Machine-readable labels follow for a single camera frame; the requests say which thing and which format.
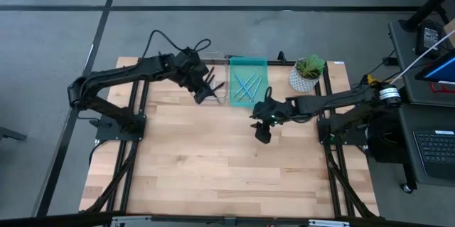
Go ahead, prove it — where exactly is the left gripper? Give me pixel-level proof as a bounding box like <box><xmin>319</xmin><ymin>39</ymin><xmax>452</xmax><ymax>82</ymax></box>
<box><xmin>173</xmin><ymin>51</ymin><xmax>217</xmax><ymax>105</ymax></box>

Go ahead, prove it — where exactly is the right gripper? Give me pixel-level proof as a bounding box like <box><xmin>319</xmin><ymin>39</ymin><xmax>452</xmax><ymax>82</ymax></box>
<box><xmin>250</xmin><ymin>97</ymin><xmax>296</xmax><ymax>145</ymax></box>

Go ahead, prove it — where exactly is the blue pencil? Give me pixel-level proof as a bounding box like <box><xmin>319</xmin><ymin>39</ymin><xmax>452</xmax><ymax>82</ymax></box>
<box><xmin>235</xmin><ymin>73</ymin><xmax>254</xmax><ymax>99</ymax></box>

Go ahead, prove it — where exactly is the clear plastic bin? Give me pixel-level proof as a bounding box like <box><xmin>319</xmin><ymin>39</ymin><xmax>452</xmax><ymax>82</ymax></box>
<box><xmin>190</xmin><ymin>50</ymin><xmax>230</xmax><ymax>106</ymax></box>

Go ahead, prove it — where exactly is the teal plastic bin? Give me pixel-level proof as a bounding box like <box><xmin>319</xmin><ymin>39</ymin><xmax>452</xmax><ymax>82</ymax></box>
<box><xmin>229</xmin><ymin>56</ymin><xmax>270</xmax><ymax>108</ymax></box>

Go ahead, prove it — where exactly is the green plant in patterned pot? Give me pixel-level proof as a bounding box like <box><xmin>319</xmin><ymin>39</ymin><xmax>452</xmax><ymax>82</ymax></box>
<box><xmin>288</xmin><ymin>54</ymin><xmax>326</xmax><ymax>93</ymax></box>

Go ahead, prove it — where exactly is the black bag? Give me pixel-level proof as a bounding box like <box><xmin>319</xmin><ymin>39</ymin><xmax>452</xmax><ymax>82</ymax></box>
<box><xmin>365</xmin><ymin>112</ymin><xmax>408</xmax><ymax>164</ymax></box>

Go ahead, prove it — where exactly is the grey desk with laptop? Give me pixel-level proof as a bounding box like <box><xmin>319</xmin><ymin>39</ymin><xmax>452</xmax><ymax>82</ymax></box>
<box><xmin>395</xmin><ymin>102</ymin><xmax>455</xmax><ymax>186</ymax></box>

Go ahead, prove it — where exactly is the black laptop keyboard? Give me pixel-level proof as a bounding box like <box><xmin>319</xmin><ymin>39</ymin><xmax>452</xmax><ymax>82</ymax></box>
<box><xmin>412</xmin><ymin>129</ymin><xmax>455</xmax><ymax>181</ymax></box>

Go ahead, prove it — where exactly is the red item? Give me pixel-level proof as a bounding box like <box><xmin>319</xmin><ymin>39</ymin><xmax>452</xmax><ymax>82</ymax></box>
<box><xmin>429</xmin><ymin>81</ymin><xmax>455</xmax><ymax>95</ymax></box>

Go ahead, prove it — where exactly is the tablet with blue screen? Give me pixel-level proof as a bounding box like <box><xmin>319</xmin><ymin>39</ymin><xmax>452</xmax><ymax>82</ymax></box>
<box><xmin>414</xmin><ymin>49</ymin><xmax>455</xmax><ymax>86</ymax></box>

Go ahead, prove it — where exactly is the grey chair leg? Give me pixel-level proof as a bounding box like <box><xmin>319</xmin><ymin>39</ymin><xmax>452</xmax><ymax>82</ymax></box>
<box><xmin>0</xmin><ymin>126</ymin><xmax>28</xmax><ymax>142</ymax></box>

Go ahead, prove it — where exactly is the black rig bar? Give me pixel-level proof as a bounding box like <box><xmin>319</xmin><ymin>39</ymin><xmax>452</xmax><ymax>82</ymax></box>
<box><xmin>0</xmin><ymin>212</ymin><xmax>455</xmax><ymax>227</ymax></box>

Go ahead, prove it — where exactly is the black stand leg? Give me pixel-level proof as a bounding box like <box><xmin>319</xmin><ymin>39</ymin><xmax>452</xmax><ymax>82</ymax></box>
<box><xmin>398</xmin><ymin>0</ymin><xmax>455</xmax><ymax>33</ymax></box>

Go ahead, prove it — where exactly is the black aluminium table frame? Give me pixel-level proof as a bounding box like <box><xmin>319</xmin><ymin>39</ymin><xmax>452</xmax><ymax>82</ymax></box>
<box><xmin>80</xmin><ymin>51</ymin><xmax>380</xmax><ymax>221</ymax></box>

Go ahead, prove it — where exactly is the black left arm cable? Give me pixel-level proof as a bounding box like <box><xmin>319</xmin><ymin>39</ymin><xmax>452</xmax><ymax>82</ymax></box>
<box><xmin>141</xmin><ymin>29</ymin><xmax>213</xmax><ymax>60</ymax></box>

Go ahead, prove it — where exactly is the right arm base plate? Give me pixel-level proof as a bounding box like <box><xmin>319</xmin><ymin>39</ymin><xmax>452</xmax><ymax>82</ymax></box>
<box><xmin>317</xmin><ymin>116</ymin><xmax>367</xmax><ymax>146</ymax></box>

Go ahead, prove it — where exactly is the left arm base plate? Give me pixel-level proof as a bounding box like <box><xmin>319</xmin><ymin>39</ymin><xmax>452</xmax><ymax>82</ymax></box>
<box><xmin>88</xmin><ymin>112</ymin><xmax>146</xmax><ymax>142</ymax></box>

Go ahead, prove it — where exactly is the silver bracket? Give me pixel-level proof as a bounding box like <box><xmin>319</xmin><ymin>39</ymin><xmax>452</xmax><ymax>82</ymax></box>
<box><xmin>110</xmin><ymin>215</ymin><xmax>153</xmax><ymax>227</ymax></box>
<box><xmin>308</xmin><ymin>219</ymin><xmax>351</xmax><ymax>227</ymax></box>

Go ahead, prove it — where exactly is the white cable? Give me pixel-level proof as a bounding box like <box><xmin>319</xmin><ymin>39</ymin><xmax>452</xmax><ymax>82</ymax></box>
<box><xmin>390</xmin><ymin>29</ymin><xmax>455</xmax><ymax>85</ymax></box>

